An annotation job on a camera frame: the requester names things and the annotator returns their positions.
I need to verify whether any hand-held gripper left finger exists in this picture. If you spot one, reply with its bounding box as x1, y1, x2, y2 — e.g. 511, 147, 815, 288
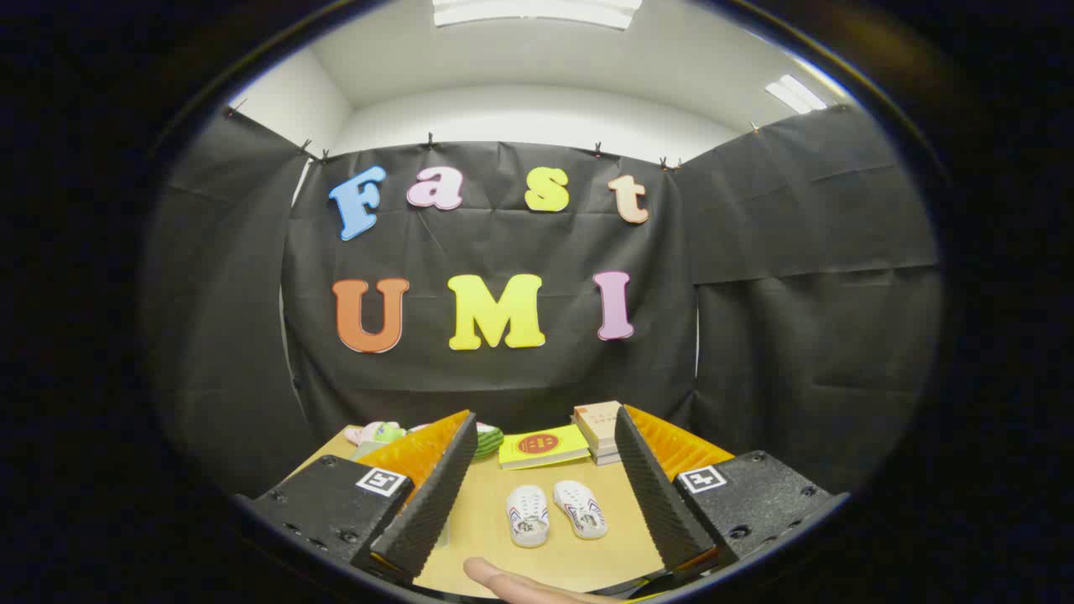
248, 409, 479, 586

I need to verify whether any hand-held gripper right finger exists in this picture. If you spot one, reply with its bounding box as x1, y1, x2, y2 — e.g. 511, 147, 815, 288
614, 405, 836, 580

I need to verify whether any white canvas shoe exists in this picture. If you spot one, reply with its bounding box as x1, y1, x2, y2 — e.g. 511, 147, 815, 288
554, 480, 608, 539
506, 485, 550, 548

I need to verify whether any beige fabric storage box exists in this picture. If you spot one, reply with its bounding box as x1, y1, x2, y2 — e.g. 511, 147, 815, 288
351, 440, 451, 548

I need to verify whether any green and pink plush toy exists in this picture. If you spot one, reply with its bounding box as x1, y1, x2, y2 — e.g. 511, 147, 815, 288
344, 421, 408, 447

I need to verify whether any beige cover book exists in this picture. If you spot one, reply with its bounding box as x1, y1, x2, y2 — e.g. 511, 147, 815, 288
573, 401, 623, 454

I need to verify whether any watermelon slice plush toy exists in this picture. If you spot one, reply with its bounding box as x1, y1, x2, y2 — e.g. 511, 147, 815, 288
409, 422, 505, 461

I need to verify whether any yellow book with red label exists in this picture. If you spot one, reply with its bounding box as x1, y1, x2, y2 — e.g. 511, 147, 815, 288
498, 424, 591, 471

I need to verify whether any black backdrop cloth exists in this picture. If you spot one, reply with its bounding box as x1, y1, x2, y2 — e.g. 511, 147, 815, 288
143, 105, 945, 496

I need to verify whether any row of black cloth clips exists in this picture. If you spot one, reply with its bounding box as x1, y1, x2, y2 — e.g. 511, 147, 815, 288
225, 99, 764, 169

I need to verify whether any small ceiling light panel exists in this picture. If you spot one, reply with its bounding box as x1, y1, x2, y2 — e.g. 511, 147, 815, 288
764, 74, 828, 115

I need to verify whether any long ceiling light panel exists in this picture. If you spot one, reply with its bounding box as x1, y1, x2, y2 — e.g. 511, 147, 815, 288
432, 0, 644, 31

